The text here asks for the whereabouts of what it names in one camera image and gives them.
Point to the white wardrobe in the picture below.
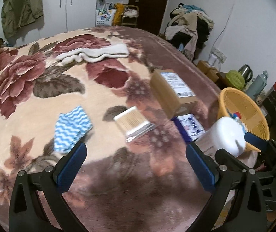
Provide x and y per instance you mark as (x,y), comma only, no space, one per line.
(79,2)

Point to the yellow bag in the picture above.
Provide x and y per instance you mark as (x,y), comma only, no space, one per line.
(118,13)

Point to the brown cardboard box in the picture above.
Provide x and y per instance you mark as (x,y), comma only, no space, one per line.
(169,94)

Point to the white lidded wipes canister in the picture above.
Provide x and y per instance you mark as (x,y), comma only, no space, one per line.
(225,135)

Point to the yellow plastic basket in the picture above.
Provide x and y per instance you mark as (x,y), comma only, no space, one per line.
(254,116)

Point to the white power strip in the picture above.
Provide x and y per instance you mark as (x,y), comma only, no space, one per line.
(219,53)

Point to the small cardboard boxes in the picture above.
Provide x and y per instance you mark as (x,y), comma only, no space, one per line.
(208,71)

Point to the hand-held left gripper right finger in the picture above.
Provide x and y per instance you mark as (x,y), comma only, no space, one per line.
(200,166)

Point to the floral fleece blanket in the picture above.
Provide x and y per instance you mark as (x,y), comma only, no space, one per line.
(104,174)

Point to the blue white striped cloth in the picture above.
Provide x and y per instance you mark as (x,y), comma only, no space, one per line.
(71,125)

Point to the white printed shopping bag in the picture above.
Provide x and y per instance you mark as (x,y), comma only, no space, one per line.
(104,17)

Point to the steel electric kettle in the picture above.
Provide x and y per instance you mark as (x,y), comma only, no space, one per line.
(245,71)

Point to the pile of clothes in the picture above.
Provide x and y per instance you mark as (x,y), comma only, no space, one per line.
(191,29)

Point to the grey green thermos bottle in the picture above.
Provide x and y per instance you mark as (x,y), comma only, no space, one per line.
(256,87)

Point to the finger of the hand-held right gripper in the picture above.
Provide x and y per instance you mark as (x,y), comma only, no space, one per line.
(226,157)
(256,139)

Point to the dark brown door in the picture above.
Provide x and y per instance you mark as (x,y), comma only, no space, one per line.
(147,12)

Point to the wooden stool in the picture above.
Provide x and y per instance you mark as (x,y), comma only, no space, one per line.
(130,17)

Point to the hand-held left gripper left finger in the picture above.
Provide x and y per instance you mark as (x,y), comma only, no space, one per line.
(72,164)

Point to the clear box of cotton swabs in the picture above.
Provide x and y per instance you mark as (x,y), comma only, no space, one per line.
(133,122)

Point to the olive green jacket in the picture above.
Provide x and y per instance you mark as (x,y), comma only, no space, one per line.
(21,7)

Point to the dark blue tissue pack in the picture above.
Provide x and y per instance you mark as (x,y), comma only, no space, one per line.
(188,127)

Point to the white fluffy towel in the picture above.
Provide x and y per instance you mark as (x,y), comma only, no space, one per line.
(96,53)

